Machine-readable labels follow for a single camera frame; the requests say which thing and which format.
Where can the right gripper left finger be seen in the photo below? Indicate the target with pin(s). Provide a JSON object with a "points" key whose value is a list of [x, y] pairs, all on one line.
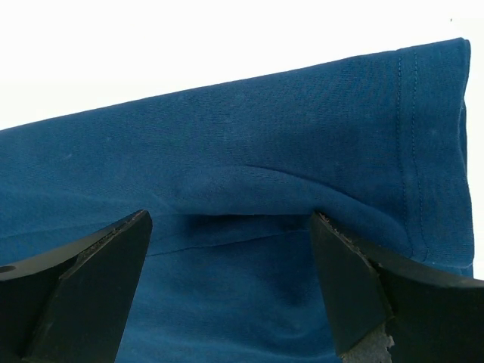
{"points": [[71, 303]]}

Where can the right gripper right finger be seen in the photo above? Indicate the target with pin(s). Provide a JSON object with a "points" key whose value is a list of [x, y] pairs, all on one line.
{"points": [[383, 307]]}

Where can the blue t-shirt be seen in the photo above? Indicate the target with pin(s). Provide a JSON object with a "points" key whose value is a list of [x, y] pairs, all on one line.
{"points": [[230, 175]]}

